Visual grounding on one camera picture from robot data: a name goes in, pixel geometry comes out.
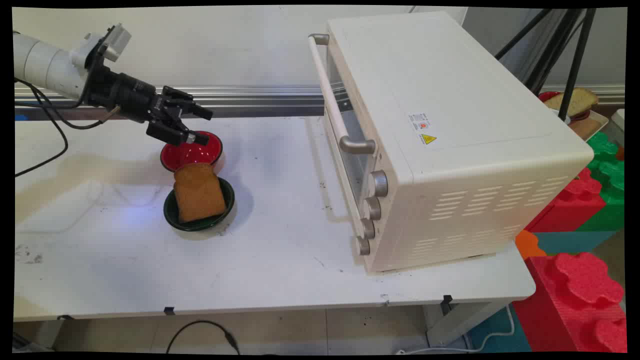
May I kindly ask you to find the white tray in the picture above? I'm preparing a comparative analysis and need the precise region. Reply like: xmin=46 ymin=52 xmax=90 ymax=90
xmin=564 ymin=109 xmax=610 ymax=142

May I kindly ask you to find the white table leg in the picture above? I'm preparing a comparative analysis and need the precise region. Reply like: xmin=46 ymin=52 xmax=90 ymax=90
xmin=424 ymin=299 xmax=512 ymax=349

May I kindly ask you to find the aluminium rail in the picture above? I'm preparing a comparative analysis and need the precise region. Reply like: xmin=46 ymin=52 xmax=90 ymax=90
xmin=14 ymin=85 xmax=326 ymax=122

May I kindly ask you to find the brown toast slice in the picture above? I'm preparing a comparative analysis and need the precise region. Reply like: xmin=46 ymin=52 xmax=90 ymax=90
xmin=173 ymin=162 xmax=228 ymax=224

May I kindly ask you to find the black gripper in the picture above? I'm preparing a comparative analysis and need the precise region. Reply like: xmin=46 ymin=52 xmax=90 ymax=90
xmin=86 ymin=56 xmax=215 ymax=147

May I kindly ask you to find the black tripod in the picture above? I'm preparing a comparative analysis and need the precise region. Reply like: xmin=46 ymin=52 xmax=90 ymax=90
xmin=494 ymin=8 xmax=597 ymax=122

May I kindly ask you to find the small red foam block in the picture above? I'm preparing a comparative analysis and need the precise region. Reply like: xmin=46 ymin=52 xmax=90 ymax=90
xmin=524 ymin=167 xmax=607 ymax=234

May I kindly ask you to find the white floor cable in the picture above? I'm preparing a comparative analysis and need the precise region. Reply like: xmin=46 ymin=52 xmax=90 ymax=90
xmin=394 ymin=304 xmax=516 ymax=355

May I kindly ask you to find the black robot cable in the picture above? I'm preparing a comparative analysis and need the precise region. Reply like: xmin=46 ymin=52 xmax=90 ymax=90
xmin=14 ymin=76 xmax=122 ymax=179

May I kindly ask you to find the oven door with handle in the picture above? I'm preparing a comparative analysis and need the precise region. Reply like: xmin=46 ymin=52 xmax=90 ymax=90
xmin=307 ymin=33 xmax=382 ymax=251

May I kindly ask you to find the cream toaster oven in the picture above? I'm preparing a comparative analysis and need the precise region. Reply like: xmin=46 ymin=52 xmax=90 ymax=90
xmin=325 ymin=11 xmax=595 ymax=274

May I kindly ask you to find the red bowl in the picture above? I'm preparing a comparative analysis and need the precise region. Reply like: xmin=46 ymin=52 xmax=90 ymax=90
xmin=160 ymin=130 xmax=224 ymax=174

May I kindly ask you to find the orange foam piece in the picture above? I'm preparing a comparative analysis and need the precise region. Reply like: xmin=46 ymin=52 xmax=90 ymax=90
xmin=515 ymin=229 xmax=549 ymax=260

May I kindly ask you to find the black floor cable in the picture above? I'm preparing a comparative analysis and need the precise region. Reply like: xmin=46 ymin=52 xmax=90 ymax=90
xmin=165 ymin=320 xmax=241 ymax=355

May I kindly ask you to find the blue floor mat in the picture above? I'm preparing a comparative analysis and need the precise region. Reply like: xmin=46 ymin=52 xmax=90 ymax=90
xmin=467 ymin=306 xmax=532 ymax=354

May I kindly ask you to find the teal foam block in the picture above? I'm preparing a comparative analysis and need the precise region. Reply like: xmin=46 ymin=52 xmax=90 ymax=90
xmin=532 ymin=230 xmax=617 ymax=256

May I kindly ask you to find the green foam block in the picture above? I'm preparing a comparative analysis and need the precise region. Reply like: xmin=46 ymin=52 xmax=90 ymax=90
xmin=575 ymin=131 xmax=626 ymax=232

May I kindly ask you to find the white label sticker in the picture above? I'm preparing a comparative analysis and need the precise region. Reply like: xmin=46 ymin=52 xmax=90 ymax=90
xmin=407 ymin=112 xmax=432 ymax=133

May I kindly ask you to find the large red foam block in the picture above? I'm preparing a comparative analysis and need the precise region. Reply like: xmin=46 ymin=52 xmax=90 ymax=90
xmin=512 ymin=251 xmax=627 ymax=354

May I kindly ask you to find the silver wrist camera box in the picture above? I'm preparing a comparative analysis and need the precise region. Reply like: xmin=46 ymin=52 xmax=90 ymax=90
xmin=75 ymin=23 xmax=133 ymax=69

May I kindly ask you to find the dark green bowl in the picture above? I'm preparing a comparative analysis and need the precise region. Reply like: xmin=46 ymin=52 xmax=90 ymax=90
xmin=163 ymin=176 xmax=236 ymax=233

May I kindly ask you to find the bread slice on plate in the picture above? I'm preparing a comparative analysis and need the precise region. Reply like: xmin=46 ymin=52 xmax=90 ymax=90
xmin=544 ymin=87 xmax=600 ymax=118

